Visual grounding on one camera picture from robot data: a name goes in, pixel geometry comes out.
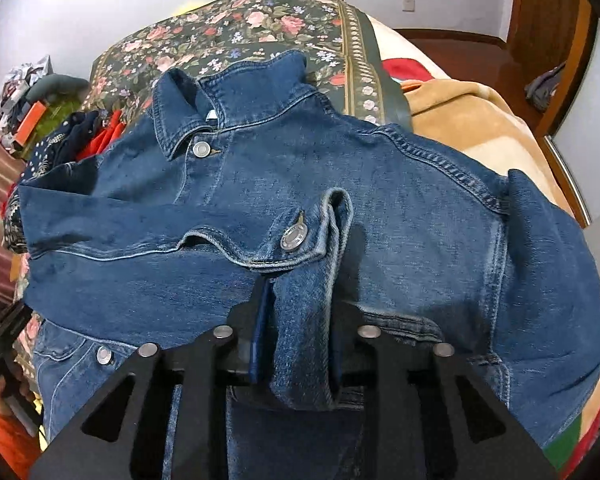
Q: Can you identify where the blue denim jacket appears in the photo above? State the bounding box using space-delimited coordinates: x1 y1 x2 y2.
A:
17 51 600 479

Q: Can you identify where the orange sleeve forearm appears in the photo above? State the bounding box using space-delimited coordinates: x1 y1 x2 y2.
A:
0 413 42 480

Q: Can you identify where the person's left hand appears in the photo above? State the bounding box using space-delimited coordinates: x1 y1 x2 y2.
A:
0 364 35 417

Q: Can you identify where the red garment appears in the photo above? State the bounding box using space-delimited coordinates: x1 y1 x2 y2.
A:
76 110 126 162

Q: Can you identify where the green floral covered box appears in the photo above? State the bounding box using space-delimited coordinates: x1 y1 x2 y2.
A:
20 96 82 160

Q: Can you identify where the orange box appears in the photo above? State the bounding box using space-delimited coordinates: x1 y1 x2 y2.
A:
14 101 46 148

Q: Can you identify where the colourful fleece blanket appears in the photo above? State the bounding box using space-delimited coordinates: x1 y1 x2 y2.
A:
367 14 600 478

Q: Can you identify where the pile of clutter in corner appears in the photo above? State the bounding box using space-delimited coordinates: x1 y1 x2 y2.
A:
0 54 92 131

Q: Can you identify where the floral green quilt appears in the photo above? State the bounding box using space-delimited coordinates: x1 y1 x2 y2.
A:
82 0 412 129

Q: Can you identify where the white sliding wardrobe door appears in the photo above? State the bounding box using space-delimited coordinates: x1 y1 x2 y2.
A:
553 23 600 224

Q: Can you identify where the white wall socket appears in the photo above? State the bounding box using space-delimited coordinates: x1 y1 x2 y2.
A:
403 0 415 12

